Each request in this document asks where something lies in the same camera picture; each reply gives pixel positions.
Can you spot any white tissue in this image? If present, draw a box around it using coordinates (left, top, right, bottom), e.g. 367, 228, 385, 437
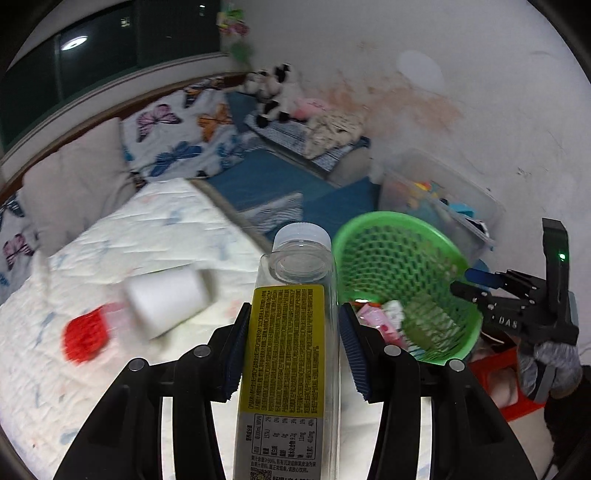
381, 300, 405, 331

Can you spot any pink snack bag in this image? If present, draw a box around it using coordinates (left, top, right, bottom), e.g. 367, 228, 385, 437
356, 304, 408, 350

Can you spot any clear bottle yellow label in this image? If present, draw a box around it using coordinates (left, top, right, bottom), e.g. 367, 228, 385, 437
232, 222, 341, 479

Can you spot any grey gloved hand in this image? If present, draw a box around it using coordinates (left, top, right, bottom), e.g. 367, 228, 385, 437
517, 340, 583, 404

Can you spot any red stool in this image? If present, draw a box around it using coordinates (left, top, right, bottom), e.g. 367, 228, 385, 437
469, 347, 545, 422

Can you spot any green plastic basket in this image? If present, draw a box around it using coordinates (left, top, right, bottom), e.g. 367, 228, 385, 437
332, 211, 482, 365

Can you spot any red mesh fruit net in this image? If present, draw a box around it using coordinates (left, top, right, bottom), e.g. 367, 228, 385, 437
61, 306, 110, 364

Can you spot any clear plastic storage box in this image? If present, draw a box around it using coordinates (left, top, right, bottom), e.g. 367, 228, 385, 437
379, 149, 505, 263

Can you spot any white foam cup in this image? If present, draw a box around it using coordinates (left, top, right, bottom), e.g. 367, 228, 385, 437
123, 265, 211, 339

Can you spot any spotted beige cloth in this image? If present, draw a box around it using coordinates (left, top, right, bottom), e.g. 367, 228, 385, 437
304, 109, 365, 159

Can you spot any left butterfly pillow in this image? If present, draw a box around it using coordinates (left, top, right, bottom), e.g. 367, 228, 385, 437
0, 191, 38, 303

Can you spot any butterfly pillow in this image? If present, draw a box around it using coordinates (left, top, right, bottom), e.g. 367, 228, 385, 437
0, 191, 38, 303
121, 77, 262, 182

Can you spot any blue bed sheet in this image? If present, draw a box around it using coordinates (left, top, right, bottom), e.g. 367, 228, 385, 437
204, 91, 385, 241

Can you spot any pink plush toy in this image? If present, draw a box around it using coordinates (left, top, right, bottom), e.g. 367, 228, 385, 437
291, 97, 332, 121

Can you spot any grey pillow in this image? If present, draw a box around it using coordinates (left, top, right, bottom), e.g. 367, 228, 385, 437
22, 118, 136, 256

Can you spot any black white cow plush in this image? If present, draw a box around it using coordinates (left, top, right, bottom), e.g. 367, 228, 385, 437
242, 63, 304, 128

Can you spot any right butterfly pillow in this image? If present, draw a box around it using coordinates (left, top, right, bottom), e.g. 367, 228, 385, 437
121, 77, 262, 182

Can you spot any colourful pinwheel decoration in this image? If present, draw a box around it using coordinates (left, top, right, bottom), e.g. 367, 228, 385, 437
217, 8, 252, 68

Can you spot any dark window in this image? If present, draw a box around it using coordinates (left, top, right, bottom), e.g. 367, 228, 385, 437
1, 1, 221, 150

